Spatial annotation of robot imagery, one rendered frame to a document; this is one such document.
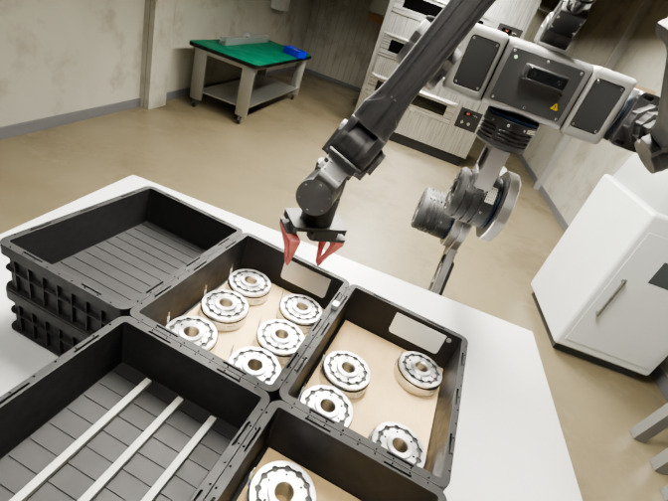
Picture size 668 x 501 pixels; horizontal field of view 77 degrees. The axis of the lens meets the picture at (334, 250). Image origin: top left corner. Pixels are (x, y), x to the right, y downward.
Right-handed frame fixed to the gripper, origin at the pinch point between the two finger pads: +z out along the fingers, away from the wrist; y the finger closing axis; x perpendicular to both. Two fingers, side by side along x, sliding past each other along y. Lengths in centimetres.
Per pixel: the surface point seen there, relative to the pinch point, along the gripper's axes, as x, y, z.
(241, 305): 9.5, -6.1, 20.0
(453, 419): -29.4, 23.0, 12.7
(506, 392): -12, 69, 36
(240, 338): 2.7, -7.1, 23.1
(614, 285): 49, 228, 48
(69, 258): 30, -40, 24
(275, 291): 17.8, 5.0, 23.3
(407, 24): 466, 289, -35
